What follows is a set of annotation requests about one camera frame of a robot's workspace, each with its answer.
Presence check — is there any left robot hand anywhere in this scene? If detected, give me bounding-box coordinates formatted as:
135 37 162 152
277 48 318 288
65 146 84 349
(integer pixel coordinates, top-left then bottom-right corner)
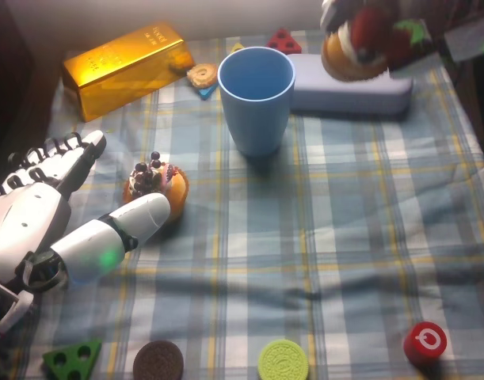
0 130 172 286

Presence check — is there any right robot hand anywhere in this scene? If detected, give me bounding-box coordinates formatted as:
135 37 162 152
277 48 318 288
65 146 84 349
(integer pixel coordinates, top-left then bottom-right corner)
319 0 484 64

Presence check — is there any cupcake with dark grapes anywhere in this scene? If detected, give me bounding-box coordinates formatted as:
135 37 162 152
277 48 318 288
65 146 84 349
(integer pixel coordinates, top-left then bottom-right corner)
122 150 190 226

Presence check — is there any light blue cup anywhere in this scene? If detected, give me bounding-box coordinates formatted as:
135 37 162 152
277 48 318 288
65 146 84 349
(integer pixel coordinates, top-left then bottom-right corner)
217 46 297 158

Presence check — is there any grey purple glasses case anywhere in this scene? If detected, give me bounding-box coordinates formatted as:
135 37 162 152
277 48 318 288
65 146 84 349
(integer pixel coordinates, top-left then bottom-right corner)
287 53 414 116

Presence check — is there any green triangle block with holes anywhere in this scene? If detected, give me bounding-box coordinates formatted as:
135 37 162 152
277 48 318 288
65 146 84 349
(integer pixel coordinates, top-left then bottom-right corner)
42 339 103 380

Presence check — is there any shiny gold bar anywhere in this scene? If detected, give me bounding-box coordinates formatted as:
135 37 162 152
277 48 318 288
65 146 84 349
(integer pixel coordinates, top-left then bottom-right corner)
62 21 196 123

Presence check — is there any red triangle block with holes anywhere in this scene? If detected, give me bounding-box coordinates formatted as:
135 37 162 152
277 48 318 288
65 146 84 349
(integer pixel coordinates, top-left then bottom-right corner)
266 27 303 55

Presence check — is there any brown sandwich cookie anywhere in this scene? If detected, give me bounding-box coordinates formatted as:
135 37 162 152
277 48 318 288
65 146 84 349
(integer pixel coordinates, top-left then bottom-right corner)
132 340 185 380

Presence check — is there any small blue flat block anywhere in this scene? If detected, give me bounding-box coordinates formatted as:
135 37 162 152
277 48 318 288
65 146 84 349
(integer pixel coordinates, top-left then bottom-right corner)
196 83 219 101

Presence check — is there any blue yellow plaid cloth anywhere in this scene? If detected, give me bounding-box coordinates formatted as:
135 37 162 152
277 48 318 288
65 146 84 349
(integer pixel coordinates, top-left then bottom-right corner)
3 23 484 380

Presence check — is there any green sandwich cookie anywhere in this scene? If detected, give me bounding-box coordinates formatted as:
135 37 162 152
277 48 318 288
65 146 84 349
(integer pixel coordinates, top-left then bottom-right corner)
257 339 309 380

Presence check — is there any red cylinder with white symbol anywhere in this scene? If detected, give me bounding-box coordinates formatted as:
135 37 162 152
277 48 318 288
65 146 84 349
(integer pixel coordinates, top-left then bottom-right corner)
402 321 448 363

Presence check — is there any round ring biscuit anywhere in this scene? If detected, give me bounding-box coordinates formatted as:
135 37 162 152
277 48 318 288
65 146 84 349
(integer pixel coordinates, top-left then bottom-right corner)
185 63 219 89

